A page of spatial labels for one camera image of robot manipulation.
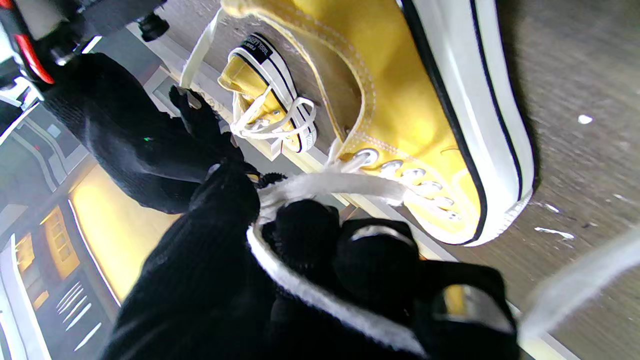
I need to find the left robot hand black glove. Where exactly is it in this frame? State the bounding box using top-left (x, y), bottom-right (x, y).
top-left (102, 167), bottom-right (521, 360)

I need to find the right robot hand black glove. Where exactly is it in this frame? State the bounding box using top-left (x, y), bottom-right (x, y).
top-left (42, 52), bottom-right (261, 215)

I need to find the yellow canvas sneaker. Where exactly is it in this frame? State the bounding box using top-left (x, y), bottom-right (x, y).
top-left (217, 32), bottom-right (318, 153)
top-left (220, 0), bottom-right (535, 247)

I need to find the printed kitchen backdrop banner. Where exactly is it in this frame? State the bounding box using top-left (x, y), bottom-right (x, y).
top-left (0, 20), bottom-right (581, 360)

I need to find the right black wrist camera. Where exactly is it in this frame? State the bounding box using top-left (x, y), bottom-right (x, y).
top-left (137, 12), bottom-right (171, 43)

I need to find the right arm red cable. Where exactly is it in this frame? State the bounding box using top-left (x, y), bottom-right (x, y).
top-left (0, 0), bottom-right (56, 86)

